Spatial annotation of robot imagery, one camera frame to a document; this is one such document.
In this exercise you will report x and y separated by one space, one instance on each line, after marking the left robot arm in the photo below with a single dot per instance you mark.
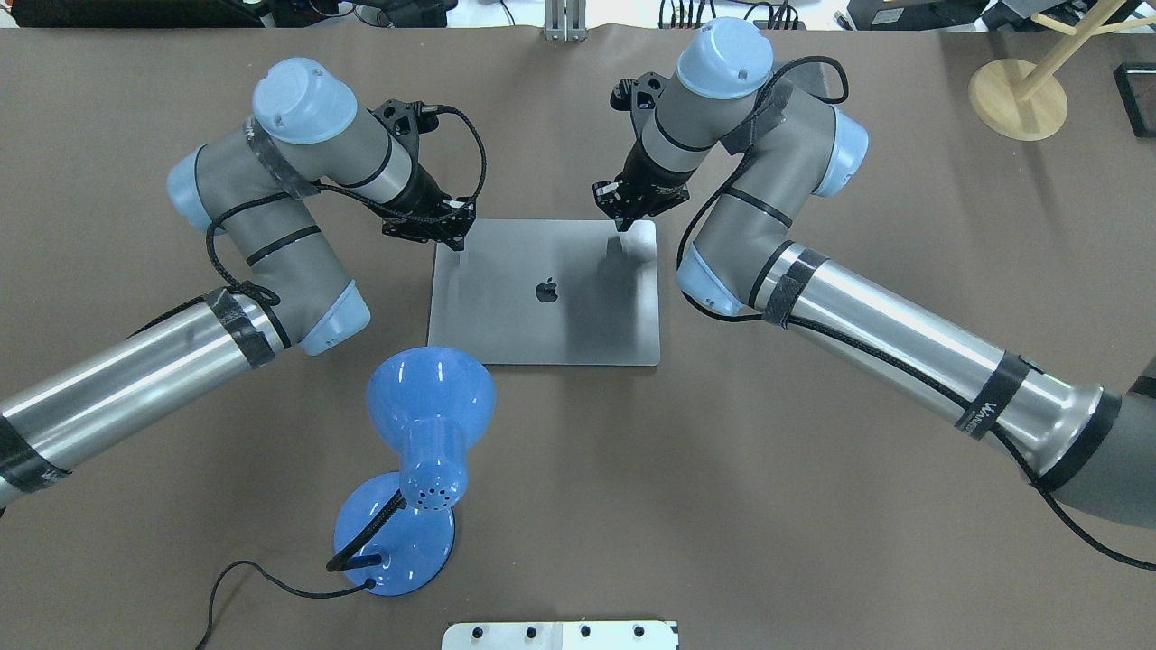
283 286

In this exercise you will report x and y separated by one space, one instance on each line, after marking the aluminium frame post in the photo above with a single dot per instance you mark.
565 21

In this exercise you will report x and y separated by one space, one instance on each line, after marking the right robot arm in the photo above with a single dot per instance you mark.
1083 446

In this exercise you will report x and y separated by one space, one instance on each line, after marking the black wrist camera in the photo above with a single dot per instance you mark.
407 118
638 94

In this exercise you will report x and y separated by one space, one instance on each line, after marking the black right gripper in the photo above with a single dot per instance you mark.
647 176

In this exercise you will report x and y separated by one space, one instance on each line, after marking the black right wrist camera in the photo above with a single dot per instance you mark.
638 94

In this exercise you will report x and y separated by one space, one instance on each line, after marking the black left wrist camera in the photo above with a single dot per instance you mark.
407 118

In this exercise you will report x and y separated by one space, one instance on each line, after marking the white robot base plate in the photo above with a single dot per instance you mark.
580 634

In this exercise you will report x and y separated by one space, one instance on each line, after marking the grey laptop computer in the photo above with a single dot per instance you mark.
568 292

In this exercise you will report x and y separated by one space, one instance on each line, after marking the black tray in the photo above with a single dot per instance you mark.
1135 82

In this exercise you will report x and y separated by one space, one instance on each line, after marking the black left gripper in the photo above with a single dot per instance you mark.
422 193

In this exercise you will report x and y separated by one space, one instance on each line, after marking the blue desk lamp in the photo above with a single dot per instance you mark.
396 531

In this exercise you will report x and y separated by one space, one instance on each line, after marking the wooden mug tree stand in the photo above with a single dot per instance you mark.
1023 100

